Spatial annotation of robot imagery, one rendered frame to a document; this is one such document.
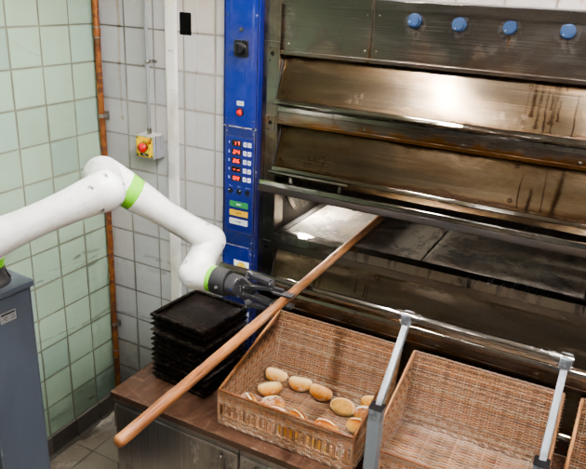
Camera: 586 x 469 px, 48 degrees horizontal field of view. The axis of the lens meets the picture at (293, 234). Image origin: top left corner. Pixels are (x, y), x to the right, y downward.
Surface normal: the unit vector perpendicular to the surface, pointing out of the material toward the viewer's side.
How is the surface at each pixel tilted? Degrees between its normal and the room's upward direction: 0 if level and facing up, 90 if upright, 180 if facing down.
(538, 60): 90
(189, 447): 90
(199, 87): 90
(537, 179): 70
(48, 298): 90
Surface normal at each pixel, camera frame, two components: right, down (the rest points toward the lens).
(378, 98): -0.42, -0.04
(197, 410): 0.04, -0.93
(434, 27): -0.47, 0.30
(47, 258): 0.88, 0.21
